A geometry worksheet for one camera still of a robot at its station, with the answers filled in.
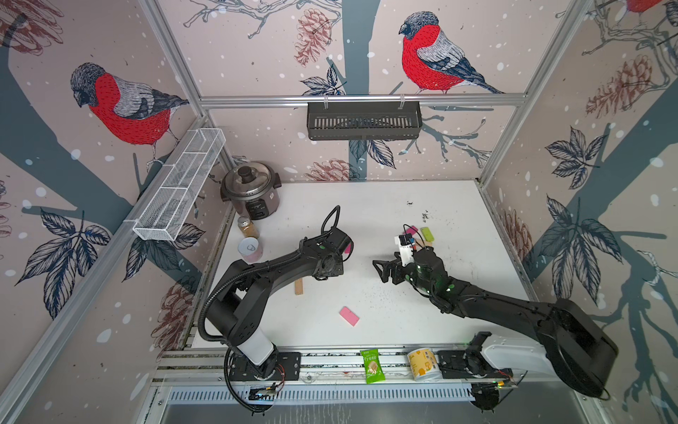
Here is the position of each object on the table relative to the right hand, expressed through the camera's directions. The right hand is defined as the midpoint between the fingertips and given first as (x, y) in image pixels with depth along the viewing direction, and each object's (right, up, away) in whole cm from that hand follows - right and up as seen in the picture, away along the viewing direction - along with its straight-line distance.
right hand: (384, 255), depth 84 cm
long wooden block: (-29, -12, +5) cm, 32 cm away
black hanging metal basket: (-5, +50, +20) cm, 54 cm away
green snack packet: (-5, -30, -13) cm, 33 cm away
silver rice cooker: (-46, +22, +11) cm, 53 cm away
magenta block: (-12, +4, -10) cm, 16 cm away
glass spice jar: (-49, +8, +11) cm, 51 cm away
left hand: (-15, -4, +6) cm, 17 cm away
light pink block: (-12, -20, -1) cm, 23 cm away
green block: (+20, +5, +19) cm, 28 cm away
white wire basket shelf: (-64, +13, -13) cm, 66 cm away
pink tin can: (-47, +1, +8) cm, 48 cm away
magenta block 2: (+14, +6, +20) cm, 26 cm away
